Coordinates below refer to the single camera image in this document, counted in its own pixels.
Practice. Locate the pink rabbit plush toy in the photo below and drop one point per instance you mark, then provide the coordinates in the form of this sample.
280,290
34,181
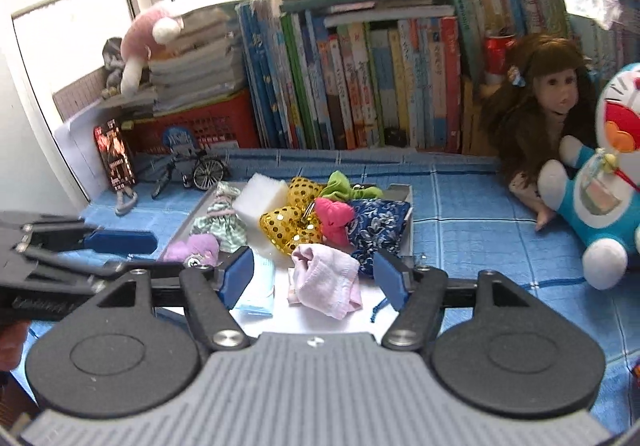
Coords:
145,33

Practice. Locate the grey carabiner clip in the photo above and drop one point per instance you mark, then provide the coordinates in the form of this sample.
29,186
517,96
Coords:
125,203

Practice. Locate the window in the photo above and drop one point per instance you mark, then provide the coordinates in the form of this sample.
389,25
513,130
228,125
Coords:
75,35

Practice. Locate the blue face mask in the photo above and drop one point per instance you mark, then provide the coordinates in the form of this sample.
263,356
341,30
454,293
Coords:
260,286

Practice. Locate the red black card package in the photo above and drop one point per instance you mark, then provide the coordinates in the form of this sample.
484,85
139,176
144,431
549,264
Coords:
115,158

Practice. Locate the white cardboard box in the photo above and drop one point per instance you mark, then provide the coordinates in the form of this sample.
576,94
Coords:
370,298

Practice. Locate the brown-haired doll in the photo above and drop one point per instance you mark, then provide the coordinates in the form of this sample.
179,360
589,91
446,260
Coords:
525,135

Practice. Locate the red drink can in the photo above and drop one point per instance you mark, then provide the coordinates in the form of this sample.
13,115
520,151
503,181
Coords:
495,55

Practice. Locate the white foam block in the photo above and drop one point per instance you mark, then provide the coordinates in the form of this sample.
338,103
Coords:
260,198

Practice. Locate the green scrunchie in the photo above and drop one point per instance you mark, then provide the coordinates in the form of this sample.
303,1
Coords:
337,186

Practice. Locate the blue floral pouch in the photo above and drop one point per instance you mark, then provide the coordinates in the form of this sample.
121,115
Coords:
375,226

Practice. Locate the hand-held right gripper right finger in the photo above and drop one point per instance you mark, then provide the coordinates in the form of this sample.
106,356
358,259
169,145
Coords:
390,283

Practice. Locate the person's left hand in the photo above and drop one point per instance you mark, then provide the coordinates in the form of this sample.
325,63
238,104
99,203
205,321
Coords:
10,346

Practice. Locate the striped doll dress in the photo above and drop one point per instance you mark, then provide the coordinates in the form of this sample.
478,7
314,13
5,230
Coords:
220,221

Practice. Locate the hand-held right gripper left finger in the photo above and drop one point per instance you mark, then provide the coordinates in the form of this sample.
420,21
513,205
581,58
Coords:
237,271

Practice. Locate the light pink sock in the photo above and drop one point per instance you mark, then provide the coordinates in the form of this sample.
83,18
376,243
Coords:
325,276

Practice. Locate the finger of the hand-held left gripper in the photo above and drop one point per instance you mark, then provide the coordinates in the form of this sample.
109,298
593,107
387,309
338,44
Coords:
75,268
125,241

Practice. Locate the gold sequin bow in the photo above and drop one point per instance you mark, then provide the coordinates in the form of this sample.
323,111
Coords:
282,226

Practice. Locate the pink fabric bow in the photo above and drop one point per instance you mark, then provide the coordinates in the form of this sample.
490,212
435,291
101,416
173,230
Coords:
332,221

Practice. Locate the blue cat plush toy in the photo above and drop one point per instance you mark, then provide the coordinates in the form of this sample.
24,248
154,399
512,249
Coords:
590,206

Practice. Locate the row of upright books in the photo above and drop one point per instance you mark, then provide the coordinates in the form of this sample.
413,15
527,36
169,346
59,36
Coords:
350,90

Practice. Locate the grey figurine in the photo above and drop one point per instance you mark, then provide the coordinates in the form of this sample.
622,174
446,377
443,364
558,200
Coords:
112,60

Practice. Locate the blue round tag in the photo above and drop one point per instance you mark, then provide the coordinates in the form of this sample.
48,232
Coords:
179,138

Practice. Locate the purple plush toy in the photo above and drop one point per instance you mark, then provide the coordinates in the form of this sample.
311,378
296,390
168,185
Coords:
200,246

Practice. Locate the stack of flat books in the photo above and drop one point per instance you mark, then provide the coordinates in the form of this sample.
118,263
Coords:
200,65

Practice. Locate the red plastic basket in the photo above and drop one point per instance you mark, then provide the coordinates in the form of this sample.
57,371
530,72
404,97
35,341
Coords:
220,125

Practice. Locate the small black box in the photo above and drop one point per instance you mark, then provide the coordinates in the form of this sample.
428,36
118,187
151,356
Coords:
396,137

